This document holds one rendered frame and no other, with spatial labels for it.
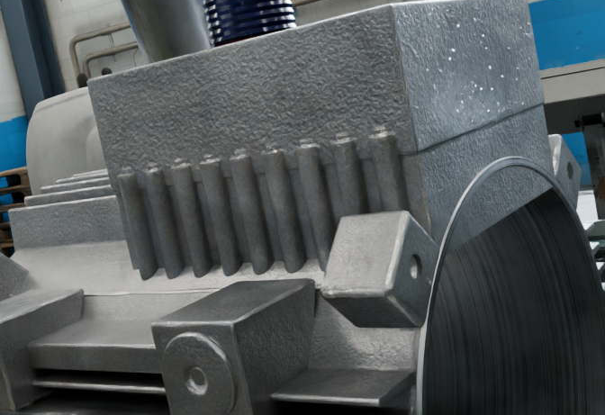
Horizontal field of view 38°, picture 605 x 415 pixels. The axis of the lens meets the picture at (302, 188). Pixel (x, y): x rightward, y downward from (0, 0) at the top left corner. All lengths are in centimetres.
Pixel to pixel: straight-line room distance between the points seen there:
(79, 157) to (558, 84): 65
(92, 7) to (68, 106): 741
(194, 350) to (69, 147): 105
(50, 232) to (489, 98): 18
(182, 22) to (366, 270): 85
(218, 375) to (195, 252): 7
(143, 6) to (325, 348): 82
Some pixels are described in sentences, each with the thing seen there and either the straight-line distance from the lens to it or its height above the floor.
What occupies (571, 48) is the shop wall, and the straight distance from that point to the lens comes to 656.
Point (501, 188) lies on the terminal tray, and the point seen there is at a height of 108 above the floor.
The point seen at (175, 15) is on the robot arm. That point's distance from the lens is 105.
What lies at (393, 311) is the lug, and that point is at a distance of 23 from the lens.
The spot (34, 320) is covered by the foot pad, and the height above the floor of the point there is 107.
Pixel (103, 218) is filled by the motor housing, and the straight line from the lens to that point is 34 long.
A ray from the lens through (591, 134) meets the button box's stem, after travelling 107.
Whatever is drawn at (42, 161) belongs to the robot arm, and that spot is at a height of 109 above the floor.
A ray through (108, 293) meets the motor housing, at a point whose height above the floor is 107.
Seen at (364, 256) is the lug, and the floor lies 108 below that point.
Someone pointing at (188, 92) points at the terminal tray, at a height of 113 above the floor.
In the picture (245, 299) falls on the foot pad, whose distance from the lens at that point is 24.
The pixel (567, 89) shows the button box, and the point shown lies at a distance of 106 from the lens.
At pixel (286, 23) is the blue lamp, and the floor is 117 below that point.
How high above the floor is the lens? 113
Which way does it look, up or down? 7 degrees down
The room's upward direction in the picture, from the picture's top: 12 degrees counter-clockwise
